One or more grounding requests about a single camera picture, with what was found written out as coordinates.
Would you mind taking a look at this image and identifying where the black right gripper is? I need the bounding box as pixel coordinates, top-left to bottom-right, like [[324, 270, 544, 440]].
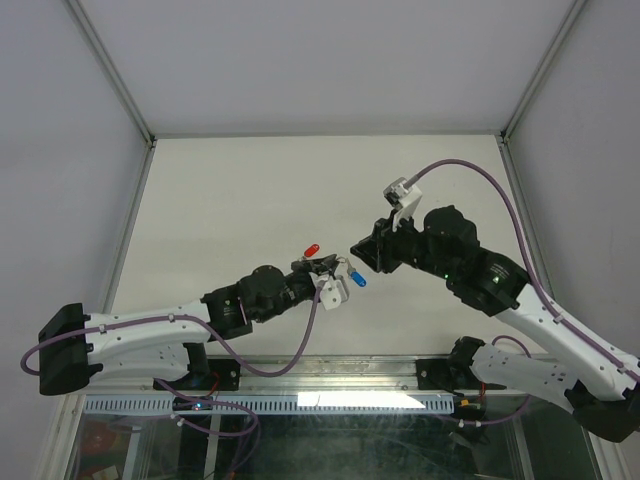
[[349, 209, 457, 283]]

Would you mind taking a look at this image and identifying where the key with red tag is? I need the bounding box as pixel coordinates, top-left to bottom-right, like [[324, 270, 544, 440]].
[[298, 243, 320, 262]]

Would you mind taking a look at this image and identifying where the key with blue tag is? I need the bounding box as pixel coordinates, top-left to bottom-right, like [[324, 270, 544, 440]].
[[345, 260, 367, 288]]

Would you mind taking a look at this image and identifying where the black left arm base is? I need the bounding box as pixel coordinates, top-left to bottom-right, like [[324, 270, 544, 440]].
[[166, 343, 241, 393]]

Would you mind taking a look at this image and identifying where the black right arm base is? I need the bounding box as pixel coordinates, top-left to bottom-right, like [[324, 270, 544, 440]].
[[415, 336, 486, 396]]

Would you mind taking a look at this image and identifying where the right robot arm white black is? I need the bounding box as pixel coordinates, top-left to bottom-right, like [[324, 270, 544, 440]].
[[350, 206, 639, 443]]

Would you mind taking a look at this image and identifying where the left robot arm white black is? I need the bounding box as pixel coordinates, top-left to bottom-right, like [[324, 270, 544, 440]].
[[35, 254, 348, 396]]

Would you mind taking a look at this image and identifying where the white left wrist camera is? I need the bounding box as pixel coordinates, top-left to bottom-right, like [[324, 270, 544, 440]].
[[314, 274, 350, 311]]

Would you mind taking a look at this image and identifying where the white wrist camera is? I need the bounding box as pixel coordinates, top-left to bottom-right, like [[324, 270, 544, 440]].
[[314, 274, 350, 311], [383, 177, 422, 232]]

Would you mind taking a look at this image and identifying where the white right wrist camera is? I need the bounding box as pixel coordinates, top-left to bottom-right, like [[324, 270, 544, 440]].
[[383, 177, 422, 232]]

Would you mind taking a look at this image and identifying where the aluminium mounting rail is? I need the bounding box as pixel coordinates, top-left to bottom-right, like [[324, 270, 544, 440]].
[[94, 353, 599, 396]]

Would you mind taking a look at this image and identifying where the white slotted cable duct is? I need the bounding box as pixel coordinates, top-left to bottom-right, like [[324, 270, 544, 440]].
[[84, 391, 455, 416]]

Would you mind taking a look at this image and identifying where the right aluminium frame post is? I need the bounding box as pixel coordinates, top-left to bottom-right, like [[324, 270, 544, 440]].
[[495, 0, 591, 294]]

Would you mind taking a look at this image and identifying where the aluminium frame post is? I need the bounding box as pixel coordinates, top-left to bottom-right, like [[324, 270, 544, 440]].
[[62, 0, 157, 313], [495, 0, 591, 294]]

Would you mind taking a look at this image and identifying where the left aluminium frame post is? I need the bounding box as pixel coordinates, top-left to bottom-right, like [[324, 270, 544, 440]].
[[62, 0, 157, 313]]

